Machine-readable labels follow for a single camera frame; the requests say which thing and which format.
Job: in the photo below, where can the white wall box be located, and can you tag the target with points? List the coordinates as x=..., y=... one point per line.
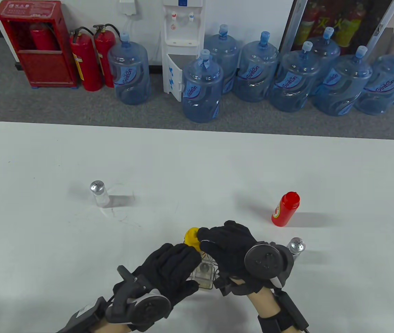
x=127, y=7

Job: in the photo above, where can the white water dispenser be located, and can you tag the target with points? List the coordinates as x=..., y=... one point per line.
x=179, y=24

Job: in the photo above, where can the red fire extinguisher cabinet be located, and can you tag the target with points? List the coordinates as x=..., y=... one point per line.
x=44, y=66

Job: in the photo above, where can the black right hand controller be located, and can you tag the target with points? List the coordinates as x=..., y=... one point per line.
x=264, y=262

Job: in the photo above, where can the red fire extinguisher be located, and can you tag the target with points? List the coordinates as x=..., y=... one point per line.
x=87, y=66
x=44, y=38
x=103, y=52

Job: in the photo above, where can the red ketchup seasoning bottle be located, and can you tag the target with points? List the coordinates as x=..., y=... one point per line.
x=284, y=210

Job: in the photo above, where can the black hand controller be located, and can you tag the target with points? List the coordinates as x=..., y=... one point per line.
x=148, y=310
x=264, y=262

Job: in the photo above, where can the glass salt seasoning bottle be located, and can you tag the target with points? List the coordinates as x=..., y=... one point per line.
x=99, y=194

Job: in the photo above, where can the yellow mustard seasoning bottle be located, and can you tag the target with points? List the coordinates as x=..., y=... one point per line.
x=191, y=237

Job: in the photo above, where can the person's left hand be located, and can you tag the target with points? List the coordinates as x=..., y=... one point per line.
x=169, y=270

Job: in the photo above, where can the person's right hand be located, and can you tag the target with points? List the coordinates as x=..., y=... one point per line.
x=228, y=246

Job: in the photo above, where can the glass pepper seasoning bottle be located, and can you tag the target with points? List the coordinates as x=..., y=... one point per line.
x=297, y=244

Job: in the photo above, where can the clear oil seasoning bottle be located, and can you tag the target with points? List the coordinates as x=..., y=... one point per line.
x=204, y=269

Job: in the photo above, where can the person's right forearm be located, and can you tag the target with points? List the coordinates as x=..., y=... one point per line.
x=262, y=305

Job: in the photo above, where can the glass door panel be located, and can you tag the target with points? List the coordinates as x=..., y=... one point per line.
x=346, y=20

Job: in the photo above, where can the row of blue water jugs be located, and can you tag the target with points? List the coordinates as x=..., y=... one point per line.
x=202, y=88

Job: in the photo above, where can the person's left forearm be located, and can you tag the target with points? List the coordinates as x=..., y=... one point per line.
x=101, y=329

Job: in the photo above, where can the black left hand controller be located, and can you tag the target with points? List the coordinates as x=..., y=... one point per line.
x=148, y=310

